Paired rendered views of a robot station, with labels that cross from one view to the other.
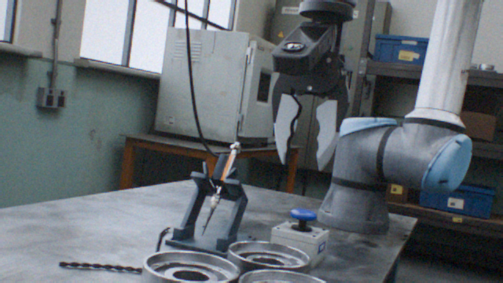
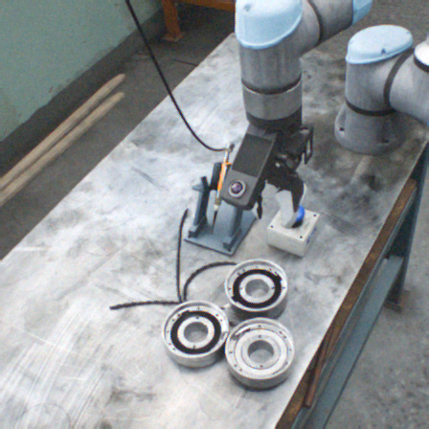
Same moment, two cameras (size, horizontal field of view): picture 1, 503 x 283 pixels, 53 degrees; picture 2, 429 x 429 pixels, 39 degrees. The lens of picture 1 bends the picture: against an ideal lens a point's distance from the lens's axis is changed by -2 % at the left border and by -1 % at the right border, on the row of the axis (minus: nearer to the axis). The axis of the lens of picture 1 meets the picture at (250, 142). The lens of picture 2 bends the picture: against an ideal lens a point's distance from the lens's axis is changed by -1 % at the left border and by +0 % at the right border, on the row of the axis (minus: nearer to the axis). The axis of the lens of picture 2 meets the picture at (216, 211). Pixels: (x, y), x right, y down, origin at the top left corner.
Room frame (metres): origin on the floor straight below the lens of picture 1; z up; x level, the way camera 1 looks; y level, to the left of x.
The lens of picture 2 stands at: (0.04, -0.14, 1.63)
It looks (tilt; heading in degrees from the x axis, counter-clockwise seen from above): 46 degrees down; 14
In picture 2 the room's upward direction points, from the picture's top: 8 degrees counter-clockwise
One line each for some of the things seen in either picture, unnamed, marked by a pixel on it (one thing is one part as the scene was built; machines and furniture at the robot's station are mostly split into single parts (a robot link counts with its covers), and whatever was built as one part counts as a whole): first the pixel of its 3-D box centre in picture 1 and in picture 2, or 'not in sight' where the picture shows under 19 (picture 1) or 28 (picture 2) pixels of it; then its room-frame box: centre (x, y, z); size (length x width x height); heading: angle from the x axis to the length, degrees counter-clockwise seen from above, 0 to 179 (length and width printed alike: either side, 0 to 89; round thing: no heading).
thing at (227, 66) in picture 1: (227, 91); not in sight; (3.20, 0.19, 1.10); 0.62 x 0.61 x 0.65; 158
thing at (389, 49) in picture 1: (409, 54); not in sight; (4.07, -1.15, 1.61); 0.52 x 0.38 x 0.22; 71
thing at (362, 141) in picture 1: (367, 148); (380, 65); (1.07, -0.24, 0.97); 0.13 x 0.12 x 0.14; 49
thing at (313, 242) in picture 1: (300, 241); (295, 227); (0.77, -0.10, 0.82); 0.08 x 0.07 x 0.05; 158
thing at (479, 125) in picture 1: (468, 115); not in sight; (3.87, -1.61, 1.19); 0.52 x 0.42 x 0.38; 68
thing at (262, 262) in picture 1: (267, 268); (257, 291); (0.63, -0.04, 0.82); 0.10 x 0.10 x 0.04
